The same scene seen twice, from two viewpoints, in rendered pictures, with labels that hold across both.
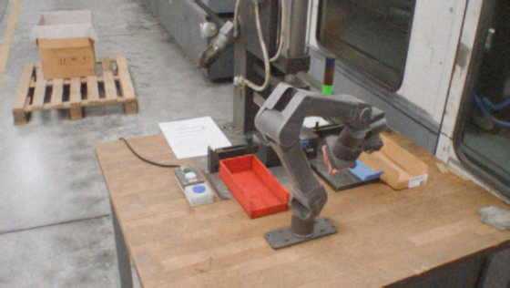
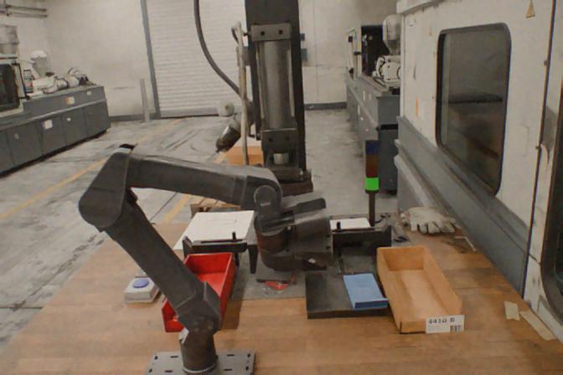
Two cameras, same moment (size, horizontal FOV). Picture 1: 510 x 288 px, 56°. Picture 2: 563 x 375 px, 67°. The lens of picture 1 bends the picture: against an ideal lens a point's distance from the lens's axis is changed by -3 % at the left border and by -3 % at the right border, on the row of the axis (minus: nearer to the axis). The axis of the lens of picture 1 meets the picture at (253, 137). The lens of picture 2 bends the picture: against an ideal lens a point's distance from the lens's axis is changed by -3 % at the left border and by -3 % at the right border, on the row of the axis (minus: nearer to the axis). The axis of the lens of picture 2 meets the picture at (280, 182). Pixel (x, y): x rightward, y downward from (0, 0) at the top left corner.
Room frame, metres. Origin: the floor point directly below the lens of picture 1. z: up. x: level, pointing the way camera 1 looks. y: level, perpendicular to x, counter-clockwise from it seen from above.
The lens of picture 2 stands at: (0.57, -0.61, 1.46)
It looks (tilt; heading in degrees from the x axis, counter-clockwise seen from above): 17 degrees down; 29
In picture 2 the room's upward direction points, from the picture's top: 4 degrees counter-clockwise
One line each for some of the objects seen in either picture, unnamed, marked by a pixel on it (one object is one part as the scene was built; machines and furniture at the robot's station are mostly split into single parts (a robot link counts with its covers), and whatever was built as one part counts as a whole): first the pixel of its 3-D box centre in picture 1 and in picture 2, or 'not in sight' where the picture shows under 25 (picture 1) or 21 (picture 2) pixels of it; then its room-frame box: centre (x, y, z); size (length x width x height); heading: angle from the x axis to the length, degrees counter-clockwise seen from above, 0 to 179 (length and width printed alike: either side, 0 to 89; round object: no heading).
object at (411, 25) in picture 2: not in sight; (410, 48); (3.19, -0.09, 1.41); 0.25 x 0.01 x 0.33; 22
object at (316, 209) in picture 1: (306, 200); (198, 318); (1.08, -0.15, 1.00); 0.09 x 0.06 x 0.06; 36
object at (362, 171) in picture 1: (360, 166); (364, 287); (1.40, -0.35, 0.93); 0.15 x 0.07 x 0.03; 29
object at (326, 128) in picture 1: (325, 132); (353, 238); (1.61, -0.26, 0.95); 0.15 x 0.03 x 0.10; 116
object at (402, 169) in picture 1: (388, 160); (415, 286); (1.45, -0.46, 0.93); 0.25 x 0.13 x 0.08; 26
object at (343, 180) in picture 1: (344, 172); (343, 293); (1.40, -0.30, 0.91); 0.17 x 0.16 x 0.02; 116
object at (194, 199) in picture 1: (198, 198); (142, 294); (1.23, 0.15, 0.90); 0.07 x 0.07 x 0.06; 26
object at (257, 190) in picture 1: (252, 184); (202, 288); (1.27, 0.00, 0.93); 0.25 x 0.12 x 0.06; 26
